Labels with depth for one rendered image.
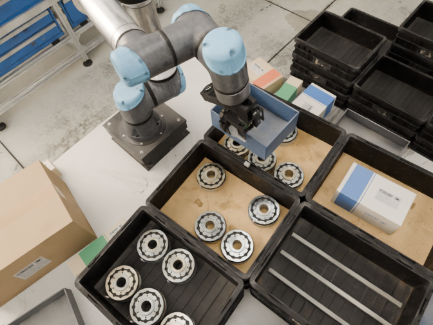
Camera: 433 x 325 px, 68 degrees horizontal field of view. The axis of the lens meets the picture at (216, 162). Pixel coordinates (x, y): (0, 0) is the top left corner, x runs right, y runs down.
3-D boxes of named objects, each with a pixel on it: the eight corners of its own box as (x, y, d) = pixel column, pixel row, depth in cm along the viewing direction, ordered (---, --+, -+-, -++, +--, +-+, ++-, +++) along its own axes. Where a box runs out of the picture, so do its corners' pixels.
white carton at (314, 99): (308, 96, 146) (312, 82, 138) (332, 109, 141) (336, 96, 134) (281, 124, 140) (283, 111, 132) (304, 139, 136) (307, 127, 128)
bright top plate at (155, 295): (123, 307, 95) (122, 307, 95) (148, 280, 98) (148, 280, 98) (145, 334, 91) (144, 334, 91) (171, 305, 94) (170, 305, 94)
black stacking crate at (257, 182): (153, 215, 113) (144, 203, 103) (205, 155, 123) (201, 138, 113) (246, 287, 99) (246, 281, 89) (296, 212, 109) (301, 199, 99)
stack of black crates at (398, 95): (337, 122, 204) (352, 84, 174) (363, 93, 213) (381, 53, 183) (397, 157, 189) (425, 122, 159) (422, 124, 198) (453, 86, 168)
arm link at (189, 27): (150, 15, 63) (178, 48, 59) (200, -7, 66) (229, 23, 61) (158, 47, 70) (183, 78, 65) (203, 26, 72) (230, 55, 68)
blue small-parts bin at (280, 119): (211, 124, 98) (209, 109, 92) (243, 95, 103) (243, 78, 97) (265, 160, 90) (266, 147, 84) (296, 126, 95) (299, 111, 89)
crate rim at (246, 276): (144, 206, 105) (142, 202, 103) (202, 140, 115) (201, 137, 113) (246, 283, 91) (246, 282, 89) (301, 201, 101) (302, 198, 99)
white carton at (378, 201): (330, 200, 108) (336, 189, 100) (346, 174, 112) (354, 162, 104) (388, 235, 101) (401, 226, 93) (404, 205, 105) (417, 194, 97)
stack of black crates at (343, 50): (285, 91, 219) (293, 37, 180) (311, 66, 228) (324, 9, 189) (336, 122, 204) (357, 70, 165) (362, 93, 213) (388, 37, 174)
